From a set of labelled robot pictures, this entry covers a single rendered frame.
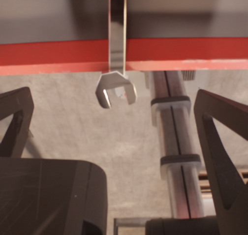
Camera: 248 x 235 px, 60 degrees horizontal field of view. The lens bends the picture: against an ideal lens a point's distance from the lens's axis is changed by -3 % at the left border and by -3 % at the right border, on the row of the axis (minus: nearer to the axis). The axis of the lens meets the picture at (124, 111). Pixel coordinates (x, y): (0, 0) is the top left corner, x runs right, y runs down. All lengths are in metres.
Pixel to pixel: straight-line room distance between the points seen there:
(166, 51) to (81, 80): 1.31
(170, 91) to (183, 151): 0.23
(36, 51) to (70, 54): 0.04
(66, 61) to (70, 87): 1.36
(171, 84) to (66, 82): 0.93
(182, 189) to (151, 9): 0.45
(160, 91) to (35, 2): 0.57
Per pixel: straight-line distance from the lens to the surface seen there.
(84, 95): 1.62
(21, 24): 0.27
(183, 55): 0.24
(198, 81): 1.22
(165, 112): 0.70
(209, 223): 0.55
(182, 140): 0.65
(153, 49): 0.24
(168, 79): 0.80
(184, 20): 0.25
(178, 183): 0.60
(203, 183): 2.69
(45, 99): 1.73
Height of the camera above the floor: 1.12
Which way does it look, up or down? 41 degrees down
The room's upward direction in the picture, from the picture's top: 180 degrees counter-clockwise
